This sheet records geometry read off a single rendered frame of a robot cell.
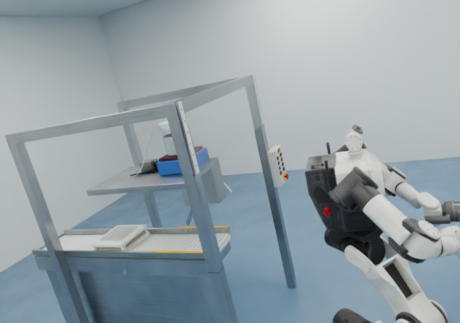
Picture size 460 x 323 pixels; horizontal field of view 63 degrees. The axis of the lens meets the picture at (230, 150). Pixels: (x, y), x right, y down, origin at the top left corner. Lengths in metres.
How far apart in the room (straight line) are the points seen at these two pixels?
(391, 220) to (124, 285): 1.66
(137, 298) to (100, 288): 0.29
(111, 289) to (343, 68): 3.85
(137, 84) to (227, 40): 1.80
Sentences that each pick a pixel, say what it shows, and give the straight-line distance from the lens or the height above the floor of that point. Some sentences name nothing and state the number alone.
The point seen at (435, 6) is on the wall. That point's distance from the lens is 5.10.
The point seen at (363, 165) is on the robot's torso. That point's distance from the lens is 1.56.
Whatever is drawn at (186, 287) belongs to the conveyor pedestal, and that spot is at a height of 0.61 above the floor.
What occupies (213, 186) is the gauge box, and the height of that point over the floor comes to 1.12.
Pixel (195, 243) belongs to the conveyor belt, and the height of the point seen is 0.81.
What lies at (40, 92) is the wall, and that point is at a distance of 5.71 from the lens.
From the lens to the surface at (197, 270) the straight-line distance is 2.05.
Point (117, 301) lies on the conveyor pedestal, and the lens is 2.62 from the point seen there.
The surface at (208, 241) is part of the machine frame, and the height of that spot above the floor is 0.95.
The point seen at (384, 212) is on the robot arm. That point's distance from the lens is 1.39.
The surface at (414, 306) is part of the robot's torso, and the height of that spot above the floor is 0.66.
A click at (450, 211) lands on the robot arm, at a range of 1.85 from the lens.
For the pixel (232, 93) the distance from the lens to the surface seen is 2.19.
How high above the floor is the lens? 1.74
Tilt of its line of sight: 13 degrees down
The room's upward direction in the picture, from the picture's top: 13 degrees counter-clockwise
